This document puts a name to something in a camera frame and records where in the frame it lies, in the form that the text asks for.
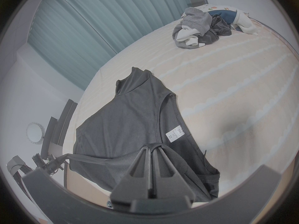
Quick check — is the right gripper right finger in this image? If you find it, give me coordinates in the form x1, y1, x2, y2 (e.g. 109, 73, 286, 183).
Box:
153, 146, 196, 202

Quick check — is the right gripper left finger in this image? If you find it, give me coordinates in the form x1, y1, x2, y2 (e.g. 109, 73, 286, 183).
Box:
109, 146, 151, 207

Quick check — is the black T-shirt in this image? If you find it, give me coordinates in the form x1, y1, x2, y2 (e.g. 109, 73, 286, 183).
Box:
61, 67, 220, 203

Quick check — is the bed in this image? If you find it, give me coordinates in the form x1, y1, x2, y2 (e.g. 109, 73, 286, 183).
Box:
64, 0, 298, 208

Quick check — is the pile of clothes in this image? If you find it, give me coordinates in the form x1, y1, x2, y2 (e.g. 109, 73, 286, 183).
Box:
172, 7, 258, 49

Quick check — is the black chest of drawers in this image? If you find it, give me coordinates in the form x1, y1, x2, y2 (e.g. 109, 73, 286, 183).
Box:
41, 99, 78, 158

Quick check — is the round white table mirror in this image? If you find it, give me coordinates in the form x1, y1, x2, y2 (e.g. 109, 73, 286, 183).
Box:
26, 123, 44, 145

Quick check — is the blue-green curtain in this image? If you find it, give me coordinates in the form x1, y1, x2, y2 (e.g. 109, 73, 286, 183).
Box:
28, 0, 195, 90

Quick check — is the white printed pillow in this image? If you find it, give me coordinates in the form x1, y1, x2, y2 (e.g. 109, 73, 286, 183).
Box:
185, 4, 250, 18

